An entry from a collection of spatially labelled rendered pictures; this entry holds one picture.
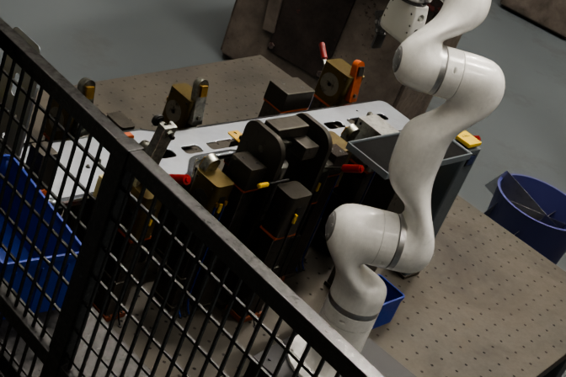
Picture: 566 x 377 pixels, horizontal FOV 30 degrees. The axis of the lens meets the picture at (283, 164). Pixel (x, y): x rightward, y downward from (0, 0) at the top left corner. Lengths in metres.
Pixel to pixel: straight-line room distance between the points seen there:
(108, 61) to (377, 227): 3.19
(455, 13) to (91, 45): 3.43
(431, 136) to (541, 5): 6.29
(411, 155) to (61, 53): 3.24
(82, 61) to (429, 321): 2.69
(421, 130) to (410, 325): 0.90
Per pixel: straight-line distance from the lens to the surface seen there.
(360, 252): 2.18
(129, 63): 5.25
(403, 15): 2.50
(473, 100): 2.08
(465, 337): 2.96
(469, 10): 2.08
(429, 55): 2.04
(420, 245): 2.20
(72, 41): 5.29
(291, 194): 2.42
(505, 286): 3.28
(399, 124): 3.19
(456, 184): 2.93
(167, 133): 2.22
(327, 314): 2.32
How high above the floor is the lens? 2.26
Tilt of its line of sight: 28 degrees down
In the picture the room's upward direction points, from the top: 22 degrees clockwise
